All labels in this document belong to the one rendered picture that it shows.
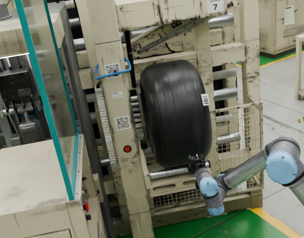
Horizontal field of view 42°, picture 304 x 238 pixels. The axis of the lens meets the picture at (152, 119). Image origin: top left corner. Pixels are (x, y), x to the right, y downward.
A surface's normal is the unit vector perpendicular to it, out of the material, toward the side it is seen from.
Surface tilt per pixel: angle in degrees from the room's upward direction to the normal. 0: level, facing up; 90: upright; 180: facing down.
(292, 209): 0
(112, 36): 90
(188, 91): 46
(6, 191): 0
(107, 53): 90
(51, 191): 0
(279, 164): 85
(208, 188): 83
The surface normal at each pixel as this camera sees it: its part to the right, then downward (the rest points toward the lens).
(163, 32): 0.14, 0.40
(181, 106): 0.05, -0.11
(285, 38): 0.50, 0.30
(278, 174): -0.48, 0.33
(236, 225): -0.14, -0.90
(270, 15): -0.86, 0.32
